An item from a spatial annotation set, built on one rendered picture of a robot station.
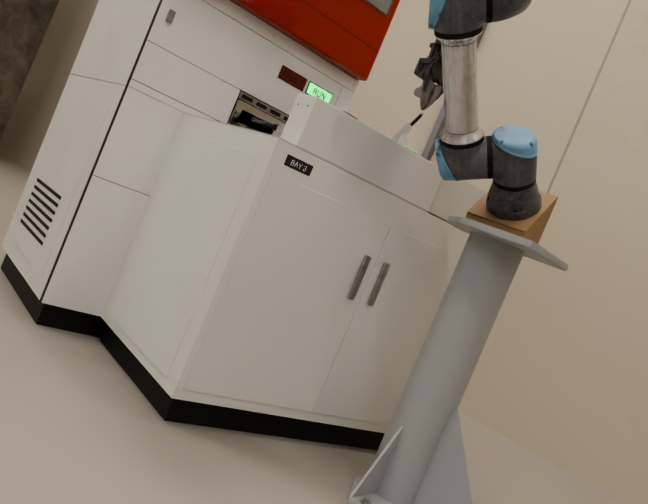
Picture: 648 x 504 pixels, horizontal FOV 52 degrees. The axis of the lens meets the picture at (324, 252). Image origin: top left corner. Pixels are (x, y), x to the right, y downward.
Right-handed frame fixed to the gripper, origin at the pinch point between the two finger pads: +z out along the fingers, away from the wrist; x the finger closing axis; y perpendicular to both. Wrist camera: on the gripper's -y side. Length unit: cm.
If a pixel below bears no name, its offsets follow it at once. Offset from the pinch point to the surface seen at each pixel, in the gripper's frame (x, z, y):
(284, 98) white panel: 12, 8, 59
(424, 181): -8.1, 20.9, -4.0
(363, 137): 20.4, 18.2, -4.0
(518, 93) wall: -160, -68, 109
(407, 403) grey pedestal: -9, 82, -31
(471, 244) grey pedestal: -9.4, 34.4, -29.8
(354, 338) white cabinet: -6, 74, -4
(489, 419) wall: -174, 107, 51
